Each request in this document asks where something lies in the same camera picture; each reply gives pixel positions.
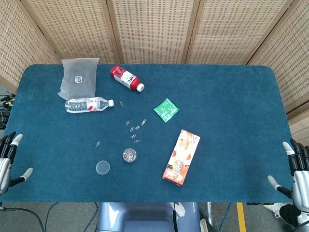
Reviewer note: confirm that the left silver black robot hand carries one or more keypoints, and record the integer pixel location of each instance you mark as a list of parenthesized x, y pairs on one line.
[(4, 169)]

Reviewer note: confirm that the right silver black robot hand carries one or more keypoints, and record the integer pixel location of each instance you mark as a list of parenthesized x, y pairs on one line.
[(300, 183)]

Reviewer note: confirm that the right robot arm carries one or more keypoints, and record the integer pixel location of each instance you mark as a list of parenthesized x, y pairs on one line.
[(289, 213)]

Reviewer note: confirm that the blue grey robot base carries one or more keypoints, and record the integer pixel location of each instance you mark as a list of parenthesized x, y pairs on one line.
[(144, 217)]

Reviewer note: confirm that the clear round plastic lid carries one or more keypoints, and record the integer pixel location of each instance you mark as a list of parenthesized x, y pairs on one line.
[(103, 167)]

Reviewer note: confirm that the clear jar of paper clips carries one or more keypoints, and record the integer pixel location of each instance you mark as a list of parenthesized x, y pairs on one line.
[(130, 155)]

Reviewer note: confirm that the blue felt table cover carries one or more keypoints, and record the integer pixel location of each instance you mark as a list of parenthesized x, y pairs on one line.
[(229, 125)]

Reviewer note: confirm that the clear plastic water bottle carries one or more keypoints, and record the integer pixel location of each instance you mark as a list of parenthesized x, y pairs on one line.
[(82, 105)]

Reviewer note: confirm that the woven folding screen panel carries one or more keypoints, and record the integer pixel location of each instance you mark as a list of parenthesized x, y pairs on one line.
[(19, 48), (294, 67), (152, 29), (77, 29), (236, 31)]

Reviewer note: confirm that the orange biscuit box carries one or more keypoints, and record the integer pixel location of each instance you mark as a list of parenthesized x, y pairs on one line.
[(181, 158)]

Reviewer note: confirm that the translucent plastic bag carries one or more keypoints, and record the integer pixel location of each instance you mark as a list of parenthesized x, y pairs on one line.
[(79, 72)]

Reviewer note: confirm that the red juice bottle white cap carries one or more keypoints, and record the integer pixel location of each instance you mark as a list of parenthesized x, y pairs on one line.
[(125, 78)]

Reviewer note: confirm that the green tea sachet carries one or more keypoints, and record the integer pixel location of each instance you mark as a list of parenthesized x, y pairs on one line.
[(166, 110)]

